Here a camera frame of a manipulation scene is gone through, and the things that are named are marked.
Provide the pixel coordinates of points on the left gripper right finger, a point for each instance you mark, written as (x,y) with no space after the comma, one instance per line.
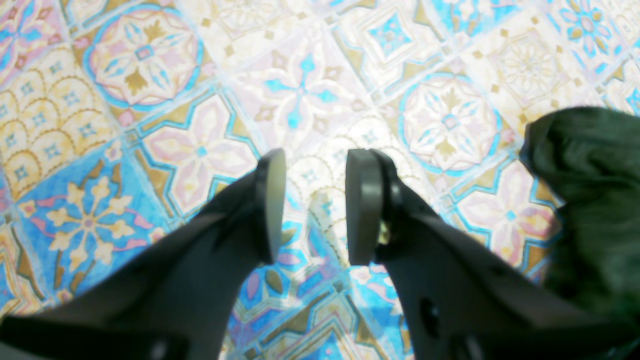
(460,300)

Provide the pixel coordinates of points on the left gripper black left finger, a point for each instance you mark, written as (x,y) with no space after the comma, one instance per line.
(174,300)

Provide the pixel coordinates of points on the dark green long-sleeve shirt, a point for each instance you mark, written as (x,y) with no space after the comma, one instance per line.
(589,157)

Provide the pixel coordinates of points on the patterned tile tablecloth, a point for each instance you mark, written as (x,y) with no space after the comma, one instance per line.
(121,118)

